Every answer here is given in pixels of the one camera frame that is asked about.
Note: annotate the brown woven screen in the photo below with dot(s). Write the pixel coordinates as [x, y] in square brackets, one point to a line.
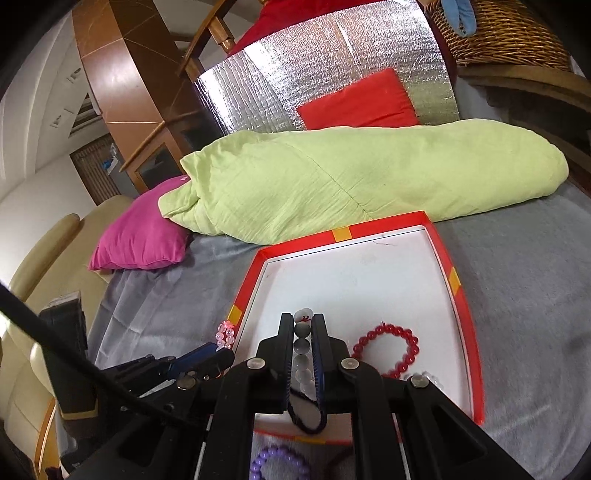
[97, 170]

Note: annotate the wicker basket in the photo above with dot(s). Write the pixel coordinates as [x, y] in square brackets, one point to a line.
[508, 37]

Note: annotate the pink pillow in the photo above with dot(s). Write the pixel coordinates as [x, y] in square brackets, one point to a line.
[134, 230]

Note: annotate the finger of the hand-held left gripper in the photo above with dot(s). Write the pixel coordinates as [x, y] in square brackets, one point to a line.
[194, 357]
[221, 359]

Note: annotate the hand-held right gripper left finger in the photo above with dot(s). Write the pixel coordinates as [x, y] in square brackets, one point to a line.
[284, 360]

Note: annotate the wooden shelf unit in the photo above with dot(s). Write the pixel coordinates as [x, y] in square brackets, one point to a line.
[508, 76]

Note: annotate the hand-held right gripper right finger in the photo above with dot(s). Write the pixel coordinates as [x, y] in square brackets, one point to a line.
[320, 364]

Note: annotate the wooden headboard post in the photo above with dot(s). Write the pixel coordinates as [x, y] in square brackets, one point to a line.
[221, 32]

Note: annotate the blue cloth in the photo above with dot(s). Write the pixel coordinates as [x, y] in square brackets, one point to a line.
[461, 14]

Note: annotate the silver foil insulation panel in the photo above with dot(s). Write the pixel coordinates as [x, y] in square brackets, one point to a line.
[323, 46]

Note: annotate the light green quilt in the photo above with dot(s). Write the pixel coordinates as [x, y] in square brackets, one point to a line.
[346, 175]

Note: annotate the red shallow cardboard box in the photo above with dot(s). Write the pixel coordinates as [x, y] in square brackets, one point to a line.
[369, 286]

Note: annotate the red cushion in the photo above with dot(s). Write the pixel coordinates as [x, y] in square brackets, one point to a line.
[364, 101]

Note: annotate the red cloth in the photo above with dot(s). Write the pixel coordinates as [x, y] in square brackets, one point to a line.
[258, 32]

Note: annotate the wooden cabinet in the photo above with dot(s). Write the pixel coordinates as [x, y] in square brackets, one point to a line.
[120, 69]

